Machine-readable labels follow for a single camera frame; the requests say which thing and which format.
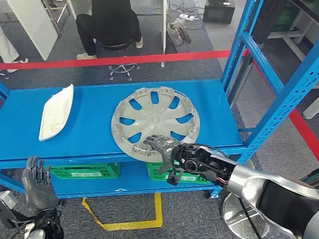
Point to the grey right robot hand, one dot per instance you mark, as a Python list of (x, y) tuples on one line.
[(165, 148)]

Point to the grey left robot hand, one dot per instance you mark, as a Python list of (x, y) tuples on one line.
[(37, 191)]

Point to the grey plastic wheel hubcap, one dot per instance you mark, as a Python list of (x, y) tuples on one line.
[(154, 118)]

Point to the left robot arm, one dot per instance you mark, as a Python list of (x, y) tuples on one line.
[(50, 227)]

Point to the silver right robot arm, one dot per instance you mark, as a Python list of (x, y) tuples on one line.
[(249, 184)]

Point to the round silver robot base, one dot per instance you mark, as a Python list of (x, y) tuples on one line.
[(234, 214)]

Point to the white plastic cover part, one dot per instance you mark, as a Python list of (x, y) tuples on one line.
[(56, 113)]

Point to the blue metal shelf rack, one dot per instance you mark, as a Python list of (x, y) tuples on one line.
[(87, 115)]

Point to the green plastic crate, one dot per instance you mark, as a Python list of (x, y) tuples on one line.
[(286, 16), (154, 173), (85, 171)]

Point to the yellow floor tape outline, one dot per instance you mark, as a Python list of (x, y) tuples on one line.
[(158, 211)]

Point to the black stool with chrome base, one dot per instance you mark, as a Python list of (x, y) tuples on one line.
[(122, 67)]

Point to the grey bag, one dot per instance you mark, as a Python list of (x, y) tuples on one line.
[(177, 33)]

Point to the white upright panel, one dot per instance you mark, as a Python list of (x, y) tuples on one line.
[(165, 26)]

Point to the white power strip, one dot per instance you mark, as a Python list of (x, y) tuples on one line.
[(187, 16)]

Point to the red floor tape line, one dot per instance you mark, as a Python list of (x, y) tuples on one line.
[(75, 62)]

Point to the seated person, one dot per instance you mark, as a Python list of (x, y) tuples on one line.
[(109, 19)]

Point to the black box appliance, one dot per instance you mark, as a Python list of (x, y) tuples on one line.
[(219, 11)]

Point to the white slanted board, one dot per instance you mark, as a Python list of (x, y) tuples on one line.
[(32, 23)]

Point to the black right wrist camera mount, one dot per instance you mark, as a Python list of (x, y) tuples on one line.
[(174, 178)]

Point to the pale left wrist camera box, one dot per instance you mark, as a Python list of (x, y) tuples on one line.
[(7, 206)]

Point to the grey metal table frame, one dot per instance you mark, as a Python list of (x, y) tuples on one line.
[(56, 19)]

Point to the white table frame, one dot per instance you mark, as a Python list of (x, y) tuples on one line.
[(294, 46)]

